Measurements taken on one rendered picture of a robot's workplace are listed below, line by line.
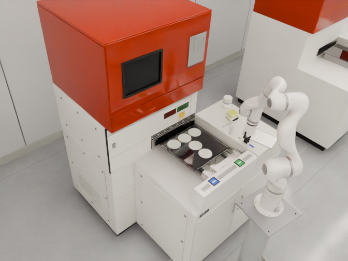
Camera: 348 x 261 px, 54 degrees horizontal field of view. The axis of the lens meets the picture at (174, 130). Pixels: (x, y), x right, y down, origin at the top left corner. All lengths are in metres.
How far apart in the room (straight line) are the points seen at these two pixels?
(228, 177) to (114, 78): 0.97
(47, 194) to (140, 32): 2.07
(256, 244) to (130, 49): 1.57
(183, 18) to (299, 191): 2.25
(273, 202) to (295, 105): 0.64
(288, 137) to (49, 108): 2.56
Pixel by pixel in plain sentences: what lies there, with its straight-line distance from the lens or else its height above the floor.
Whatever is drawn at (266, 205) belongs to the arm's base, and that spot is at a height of 0.89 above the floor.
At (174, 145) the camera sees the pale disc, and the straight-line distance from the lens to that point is 2.52.
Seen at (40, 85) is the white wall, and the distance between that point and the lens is 3.61.
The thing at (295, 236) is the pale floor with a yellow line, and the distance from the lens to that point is 3.34.
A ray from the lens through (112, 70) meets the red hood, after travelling 1.89.
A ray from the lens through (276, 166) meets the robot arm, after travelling 2.01.
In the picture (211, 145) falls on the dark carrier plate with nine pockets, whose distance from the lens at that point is 2.56.
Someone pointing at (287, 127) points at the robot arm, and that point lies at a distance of 1.97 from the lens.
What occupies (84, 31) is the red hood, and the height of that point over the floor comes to 1.82.
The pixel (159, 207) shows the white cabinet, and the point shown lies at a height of 0.58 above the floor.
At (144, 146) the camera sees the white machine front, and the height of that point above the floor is 0.91.
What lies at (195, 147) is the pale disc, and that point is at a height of 0.90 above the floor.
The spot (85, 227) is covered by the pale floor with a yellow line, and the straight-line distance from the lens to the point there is 3.20.
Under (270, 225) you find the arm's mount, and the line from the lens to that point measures 2.27.
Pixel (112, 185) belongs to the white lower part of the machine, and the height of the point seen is 0.71.
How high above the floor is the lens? 2.60
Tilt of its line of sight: 40 degrees down
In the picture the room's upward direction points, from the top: 4 degrees clockwise
